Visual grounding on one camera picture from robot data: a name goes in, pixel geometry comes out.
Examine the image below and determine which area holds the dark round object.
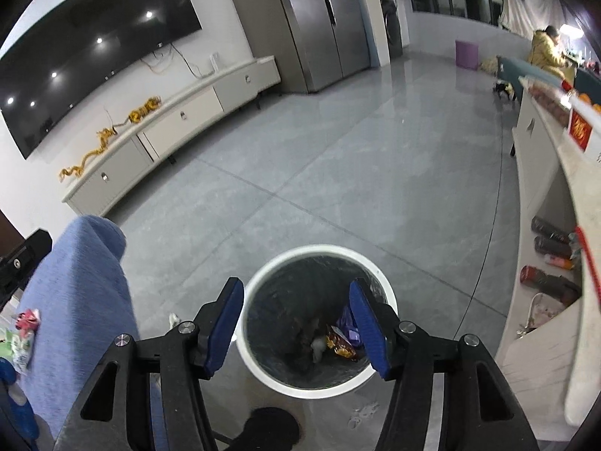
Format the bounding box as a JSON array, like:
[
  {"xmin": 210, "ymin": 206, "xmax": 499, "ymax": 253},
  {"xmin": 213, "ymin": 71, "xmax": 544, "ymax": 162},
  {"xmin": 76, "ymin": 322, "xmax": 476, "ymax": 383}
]
[{"xmin": 242, "ymin": 406, "xmax": 301, "ymax": 451}]

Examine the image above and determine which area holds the black bin liner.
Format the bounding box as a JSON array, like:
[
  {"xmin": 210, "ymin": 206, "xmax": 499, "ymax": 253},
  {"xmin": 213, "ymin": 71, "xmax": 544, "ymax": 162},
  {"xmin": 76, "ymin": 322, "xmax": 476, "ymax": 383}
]
[{"xmin": 245, "ymin": 254, "xmax": 390, "ymax": 386}]

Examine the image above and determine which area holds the golden dragon figurine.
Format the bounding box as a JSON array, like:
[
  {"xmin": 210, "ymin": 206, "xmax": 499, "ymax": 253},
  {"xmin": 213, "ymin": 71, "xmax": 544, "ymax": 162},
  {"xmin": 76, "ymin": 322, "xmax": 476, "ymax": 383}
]
[
  {"xmin": 95, "ymin": 120, "xmax": 128, "ymax": 155},
  {"xmin": 59, "ymin": 148, "xmax": 101, "ymax": 183}
]

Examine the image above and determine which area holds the grey refrigerator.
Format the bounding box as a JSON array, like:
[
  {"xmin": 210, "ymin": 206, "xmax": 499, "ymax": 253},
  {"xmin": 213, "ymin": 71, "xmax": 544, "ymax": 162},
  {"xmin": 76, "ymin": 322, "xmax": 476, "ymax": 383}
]
[{"xmin": 220, "ymin": 0, "xmax": 371, "ymax": 95}]

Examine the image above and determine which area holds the red box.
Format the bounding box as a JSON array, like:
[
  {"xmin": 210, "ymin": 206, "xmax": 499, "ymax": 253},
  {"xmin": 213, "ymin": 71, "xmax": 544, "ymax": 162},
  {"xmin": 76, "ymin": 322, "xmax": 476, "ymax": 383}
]
[{"xmin": 567, "ymin": 112, "xmax": 593, "ymax": 152}]

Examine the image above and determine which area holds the television cable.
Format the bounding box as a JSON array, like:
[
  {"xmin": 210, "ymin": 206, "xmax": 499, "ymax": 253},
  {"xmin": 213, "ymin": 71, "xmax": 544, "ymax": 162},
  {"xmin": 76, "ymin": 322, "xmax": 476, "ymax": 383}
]
[{"xmin": 141, "ymin": 42, "xmax": 212, "ymax": 78}]

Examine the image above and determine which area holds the teal sofa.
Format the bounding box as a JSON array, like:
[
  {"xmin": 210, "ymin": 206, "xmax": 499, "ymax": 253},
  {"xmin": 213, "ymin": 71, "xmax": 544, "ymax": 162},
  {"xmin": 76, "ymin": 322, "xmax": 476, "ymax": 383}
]
[{"xmin": 495, "ymin": 55, "xmax": 571, "ymax": 101}]

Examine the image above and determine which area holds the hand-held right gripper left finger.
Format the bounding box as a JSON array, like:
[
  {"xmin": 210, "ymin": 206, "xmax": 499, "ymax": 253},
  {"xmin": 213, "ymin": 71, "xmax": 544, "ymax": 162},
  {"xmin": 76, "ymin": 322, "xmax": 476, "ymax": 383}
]
[{"xmin": 54, "ymin": 276, "xmax": 245, "ymax": 451}]

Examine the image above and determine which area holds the red cord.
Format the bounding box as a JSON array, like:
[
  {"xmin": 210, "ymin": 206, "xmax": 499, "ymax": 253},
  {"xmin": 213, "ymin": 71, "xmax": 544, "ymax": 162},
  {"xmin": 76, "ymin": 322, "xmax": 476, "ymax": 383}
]
[{"xmin": 575, "ymin": 226, "xmax": 601, "ymax": 301}]

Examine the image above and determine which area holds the white round trash bin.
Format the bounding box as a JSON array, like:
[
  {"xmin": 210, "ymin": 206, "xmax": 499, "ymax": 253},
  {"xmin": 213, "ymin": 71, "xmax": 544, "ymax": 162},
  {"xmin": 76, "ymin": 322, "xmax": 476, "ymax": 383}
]
[{"xmin": 235, "ymin": 243, "xmax": 400, "ymax": 398}]

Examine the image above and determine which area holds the dark bottle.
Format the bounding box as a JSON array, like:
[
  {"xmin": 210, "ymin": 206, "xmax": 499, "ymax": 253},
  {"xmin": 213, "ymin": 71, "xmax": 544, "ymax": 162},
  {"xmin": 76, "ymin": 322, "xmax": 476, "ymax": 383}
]
[
  {"xmin": 530, "ymin": 216, "xmax": 571, "ymax": 240},
  {"xmin": 534, "ymin": 236, "xmax": 574, "ymax": 257}
]

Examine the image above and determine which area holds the white bag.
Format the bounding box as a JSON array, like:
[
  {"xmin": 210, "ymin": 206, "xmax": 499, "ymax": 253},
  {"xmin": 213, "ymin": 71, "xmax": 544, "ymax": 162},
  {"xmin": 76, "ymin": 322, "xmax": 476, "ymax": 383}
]
[{"xmin": 516, "ymin": 292, "xmax": 566, "ymax": 339}]

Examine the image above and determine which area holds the purple stool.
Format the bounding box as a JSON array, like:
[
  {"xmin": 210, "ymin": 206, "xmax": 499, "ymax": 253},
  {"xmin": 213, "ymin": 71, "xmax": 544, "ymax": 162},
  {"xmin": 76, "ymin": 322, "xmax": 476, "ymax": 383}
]
[{"xmin": 455, "ymin": 40, "xmax": 480, "ymax": 69}]

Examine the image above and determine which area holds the black wall television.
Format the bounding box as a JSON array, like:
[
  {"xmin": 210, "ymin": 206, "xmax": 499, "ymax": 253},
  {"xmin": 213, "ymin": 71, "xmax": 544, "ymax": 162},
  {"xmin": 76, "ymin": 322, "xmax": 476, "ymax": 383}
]
[{"xmin": 0, "ymin": 0, "xmax": 204, "ymax": 160}]

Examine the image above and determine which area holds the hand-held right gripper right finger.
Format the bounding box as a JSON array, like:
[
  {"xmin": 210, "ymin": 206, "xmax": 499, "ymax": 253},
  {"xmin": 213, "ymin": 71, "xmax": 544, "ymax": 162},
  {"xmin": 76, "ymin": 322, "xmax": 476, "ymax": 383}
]
[{"xmin": 348, "ymin": 277, "xmax": 541, "ymax": 451}]

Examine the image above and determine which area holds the orange snack wrapper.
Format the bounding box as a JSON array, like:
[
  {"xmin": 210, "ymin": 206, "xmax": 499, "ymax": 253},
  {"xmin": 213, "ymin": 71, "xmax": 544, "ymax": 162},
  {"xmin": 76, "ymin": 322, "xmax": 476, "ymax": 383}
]
[{"xmin": 326, "ymin": 324, "xmax": 366, "ymax": 362}]

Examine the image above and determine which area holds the person's left hand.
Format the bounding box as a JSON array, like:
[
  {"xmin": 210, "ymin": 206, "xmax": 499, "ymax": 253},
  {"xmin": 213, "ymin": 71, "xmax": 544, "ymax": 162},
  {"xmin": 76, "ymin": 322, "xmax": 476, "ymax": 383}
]
[{"xmin": 0, "ymin": 357, "xmax": 41, "ymax": 442}]

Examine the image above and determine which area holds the white curtain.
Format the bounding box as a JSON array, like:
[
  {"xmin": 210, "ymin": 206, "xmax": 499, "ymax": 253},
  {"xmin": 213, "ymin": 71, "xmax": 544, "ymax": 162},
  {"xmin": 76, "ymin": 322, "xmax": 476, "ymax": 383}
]
[{"xmin": 500, "ymin": 0, "xmax": 564, "ymax": 38}]

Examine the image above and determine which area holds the white television cabinet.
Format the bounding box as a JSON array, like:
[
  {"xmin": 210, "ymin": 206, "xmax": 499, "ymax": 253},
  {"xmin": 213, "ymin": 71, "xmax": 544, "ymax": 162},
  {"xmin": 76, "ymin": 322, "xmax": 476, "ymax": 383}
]
[{"xmin": 62, "ymin": 55, "xmax": 282, "ymax": 219}]

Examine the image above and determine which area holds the red snack wrapper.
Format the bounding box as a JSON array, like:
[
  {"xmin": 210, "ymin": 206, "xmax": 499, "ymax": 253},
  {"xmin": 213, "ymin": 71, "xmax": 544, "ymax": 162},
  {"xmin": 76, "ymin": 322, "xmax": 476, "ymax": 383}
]
[{"xmin": 16, "ymin": 309, "xmax": 42, "ymax": 333}]

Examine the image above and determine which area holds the purple wrapper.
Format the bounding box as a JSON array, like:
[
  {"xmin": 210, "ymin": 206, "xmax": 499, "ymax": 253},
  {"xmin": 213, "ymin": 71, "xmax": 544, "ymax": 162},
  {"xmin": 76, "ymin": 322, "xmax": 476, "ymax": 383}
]
[{"xmin": 337, "ymin": 305, "xmax": 364, "ymax": 346}]

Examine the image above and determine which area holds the green and white packet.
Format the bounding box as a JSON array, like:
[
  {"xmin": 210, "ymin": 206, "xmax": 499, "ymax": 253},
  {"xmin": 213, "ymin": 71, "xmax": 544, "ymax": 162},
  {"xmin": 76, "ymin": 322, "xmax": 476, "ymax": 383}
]
[{"xmin": 0, "ymin": 329, "xmax": 36, "ymax": 377}]

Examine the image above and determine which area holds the blue fluffy blanket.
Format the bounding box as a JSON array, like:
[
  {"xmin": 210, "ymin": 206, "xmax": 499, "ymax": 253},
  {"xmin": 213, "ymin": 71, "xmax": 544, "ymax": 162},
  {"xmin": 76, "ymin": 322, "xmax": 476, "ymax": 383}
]
[{"xmin": 14, "ymin": 215, "xmax": 170, "ymax": 451}]

